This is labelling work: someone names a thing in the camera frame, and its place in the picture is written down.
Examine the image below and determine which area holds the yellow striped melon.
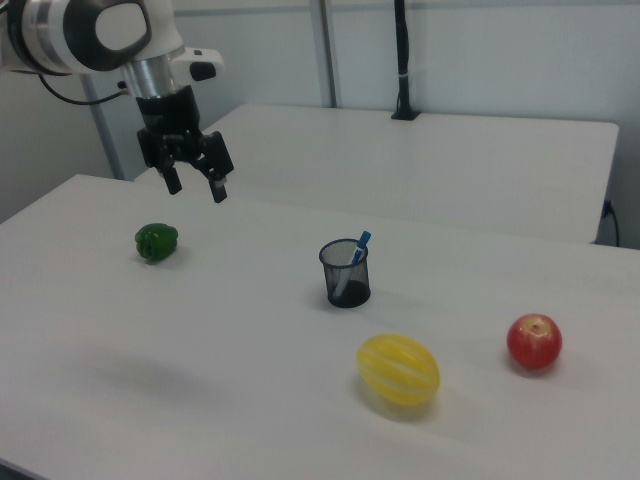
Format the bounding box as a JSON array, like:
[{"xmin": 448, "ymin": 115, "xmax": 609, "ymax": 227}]
[{"xmin": 355, "ymin": 333, "xmax": 442, "ymax": 407}]

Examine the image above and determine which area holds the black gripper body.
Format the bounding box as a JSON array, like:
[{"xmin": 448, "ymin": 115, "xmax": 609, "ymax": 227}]
[{"xmin": 134, "ymin": 84, "xmax": 207, "ymax": 165}]

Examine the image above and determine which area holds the black camera pole with base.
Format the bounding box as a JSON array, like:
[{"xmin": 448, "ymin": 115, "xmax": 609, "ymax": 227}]
[{"xmin": 390, "ymin": 0, "xmax": 422, "ymax": 122}]

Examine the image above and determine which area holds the red apple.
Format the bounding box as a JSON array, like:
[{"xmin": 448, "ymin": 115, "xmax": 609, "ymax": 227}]
[{"xmin": 506, "ymin": 313, "xmax": 563, "ymax": 371}]

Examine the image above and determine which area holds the white rounded-corner table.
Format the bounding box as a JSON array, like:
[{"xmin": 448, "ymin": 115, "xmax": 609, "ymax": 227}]
[{"xmin": 132, "ymin": 103, "xmax": 621, "ymax": 246}]

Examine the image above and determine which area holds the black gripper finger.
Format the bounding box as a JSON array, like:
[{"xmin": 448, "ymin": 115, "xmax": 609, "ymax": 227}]
[
  {"xmin": 202, "ymin": 130, "xmax": 236, "ymax": 204},
  {"xmin": 137, "ymin": 128, "xmax": 184, "ymax": 197}
]

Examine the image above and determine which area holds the grey metal partition post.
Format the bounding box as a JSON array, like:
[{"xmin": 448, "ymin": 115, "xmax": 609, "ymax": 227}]
[{"xmin": 308, "ymin": 0, "xmax": 342, "ymax": 109}]

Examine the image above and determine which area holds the green bell pepper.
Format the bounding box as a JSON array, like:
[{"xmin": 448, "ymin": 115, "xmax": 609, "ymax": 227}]
[{"xmin": 134, "ymin": 222, "xmax": 180, "ymax": 263}]

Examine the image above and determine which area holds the black mesh pen holder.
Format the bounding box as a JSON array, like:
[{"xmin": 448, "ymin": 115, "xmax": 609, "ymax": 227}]
[{"xmin": 318, "ymin": 238, "xmax": 372, "ymax": 309}]

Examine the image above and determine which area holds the black robot wrist cable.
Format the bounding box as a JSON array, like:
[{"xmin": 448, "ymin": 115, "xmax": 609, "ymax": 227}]
[{"xmin": 34, "ymin": 72, "xmax": 132, "ymax": 108}]

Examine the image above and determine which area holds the blue white marker pen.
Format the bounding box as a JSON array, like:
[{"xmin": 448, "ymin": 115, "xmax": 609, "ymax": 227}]
[{"xmin": 333, "ymin": 230, "xmax": 373, "ymax": 297}]

